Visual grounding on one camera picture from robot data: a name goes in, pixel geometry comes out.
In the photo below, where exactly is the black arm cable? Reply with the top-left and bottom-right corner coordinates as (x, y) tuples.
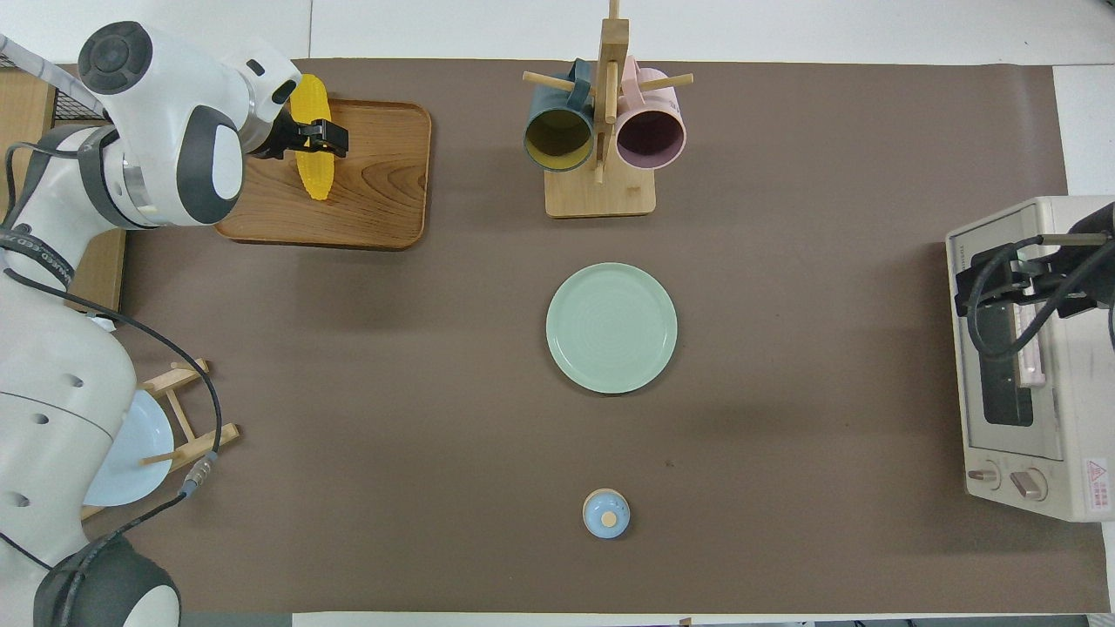
(965, 233), (1115, 360)
(0, 144), (220, 627)

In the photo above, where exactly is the light blue plate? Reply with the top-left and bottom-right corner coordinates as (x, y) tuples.
(83, 388), (175, 508)

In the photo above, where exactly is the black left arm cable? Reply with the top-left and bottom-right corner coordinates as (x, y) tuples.
(0, 144), (220, 627)

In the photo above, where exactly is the wooden mug rack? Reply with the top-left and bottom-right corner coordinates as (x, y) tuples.
(523, 0), (695, 219)

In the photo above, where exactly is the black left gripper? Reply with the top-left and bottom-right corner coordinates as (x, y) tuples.
(253, 104), (349, 162)

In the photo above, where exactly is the wooden plate rack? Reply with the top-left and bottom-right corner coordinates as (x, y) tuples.
(78, 357), (240, 523)

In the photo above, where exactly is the wooden shelf with wire basket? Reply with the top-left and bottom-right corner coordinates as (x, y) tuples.
(0, 35), (127, 316)

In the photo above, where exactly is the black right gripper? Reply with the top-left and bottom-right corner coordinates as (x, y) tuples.
(956, 244), (1098, 316)

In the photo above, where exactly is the brown table mat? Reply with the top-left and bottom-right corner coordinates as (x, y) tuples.
(0, 59), (1112, 615)

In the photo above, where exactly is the beige toaster oven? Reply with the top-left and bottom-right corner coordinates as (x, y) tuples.
(945, 196), (1115, 523)

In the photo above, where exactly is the pale green plate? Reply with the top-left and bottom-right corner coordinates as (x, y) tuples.
(546, 262), (679, 395)

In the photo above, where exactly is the dark teal mug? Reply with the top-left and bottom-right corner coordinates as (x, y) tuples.
(524, 59), (596, 172)

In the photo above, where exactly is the pink mug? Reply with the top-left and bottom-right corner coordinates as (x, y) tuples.
(615, 57), (687, 171)

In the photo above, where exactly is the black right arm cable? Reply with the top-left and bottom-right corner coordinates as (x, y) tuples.
(965, 233), (1115, 360)

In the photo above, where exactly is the yellow corn cob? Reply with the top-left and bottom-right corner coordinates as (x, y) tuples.
(289, 74), (335, 202)

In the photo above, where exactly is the glass oven door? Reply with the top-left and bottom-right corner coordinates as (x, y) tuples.
(948, 202), (1065, 462)

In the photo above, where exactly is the wooden serving tray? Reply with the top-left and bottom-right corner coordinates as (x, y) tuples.
(213, 94), (433, 251)

